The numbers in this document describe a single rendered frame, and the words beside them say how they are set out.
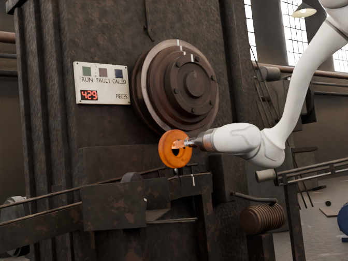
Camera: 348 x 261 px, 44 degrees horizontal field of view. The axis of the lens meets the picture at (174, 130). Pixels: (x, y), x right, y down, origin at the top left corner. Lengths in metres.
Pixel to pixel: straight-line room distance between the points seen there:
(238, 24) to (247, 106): 1.22
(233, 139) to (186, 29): 1.03
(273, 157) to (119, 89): 0.78
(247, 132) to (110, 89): 0.75
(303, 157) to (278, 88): 1.63
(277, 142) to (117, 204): 0.59
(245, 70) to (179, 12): 4.10
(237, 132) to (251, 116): 4.84
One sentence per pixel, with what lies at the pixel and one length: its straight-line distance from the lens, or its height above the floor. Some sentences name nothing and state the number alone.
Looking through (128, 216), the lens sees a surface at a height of 0.62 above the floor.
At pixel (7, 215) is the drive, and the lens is 2.97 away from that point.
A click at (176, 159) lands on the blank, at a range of 1.70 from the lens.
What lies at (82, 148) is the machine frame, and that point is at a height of 0.87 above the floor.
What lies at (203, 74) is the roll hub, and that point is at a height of 1.17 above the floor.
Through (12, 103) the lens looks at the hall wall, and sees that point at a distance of 8.14.
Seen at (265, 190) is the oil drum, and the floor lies 0.44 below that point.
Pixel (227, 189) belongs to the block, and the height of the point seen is 0.62.
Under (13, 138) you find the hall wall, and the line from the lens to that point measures 8.04.
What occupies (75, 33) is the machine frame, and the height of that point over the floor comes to 1.37.
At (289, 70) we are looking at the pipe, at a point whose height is 3.16.
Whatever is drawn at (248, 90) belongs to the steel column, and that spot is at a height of 1.78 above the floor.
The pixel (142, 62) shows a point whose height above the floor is 1.23.
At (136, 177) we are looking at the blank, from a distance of 1.37.
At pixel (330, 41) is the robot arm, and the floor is 1.07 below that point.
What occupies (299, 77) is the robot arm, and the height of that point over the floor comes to 0.99.
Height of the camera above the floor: 0.74
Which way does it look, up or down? 5 degrees up
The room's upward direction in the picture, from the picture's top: 6 degrees counter-clockwise
